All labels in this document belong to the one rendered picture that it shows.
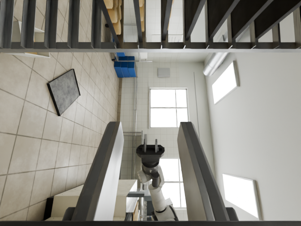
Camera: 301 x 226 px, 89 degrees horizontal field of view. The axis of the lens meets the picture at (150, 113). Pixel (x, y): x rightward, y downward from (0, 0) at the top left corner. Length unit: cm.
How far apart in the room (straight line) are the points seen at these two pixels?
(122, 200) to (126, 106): 373
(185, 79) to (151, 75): 121
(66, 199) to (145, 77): 440
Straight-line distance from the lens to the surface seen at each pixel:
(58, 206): 206
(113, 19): 59
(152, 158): 71
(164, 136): 490
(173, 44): 68
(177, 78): 559
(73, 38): 75
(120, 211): 187
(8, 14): 94
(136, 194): 192
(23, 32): 84
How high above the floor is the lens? 109
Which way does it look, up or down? level
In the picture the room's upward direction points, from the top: 90 degrees clockwise
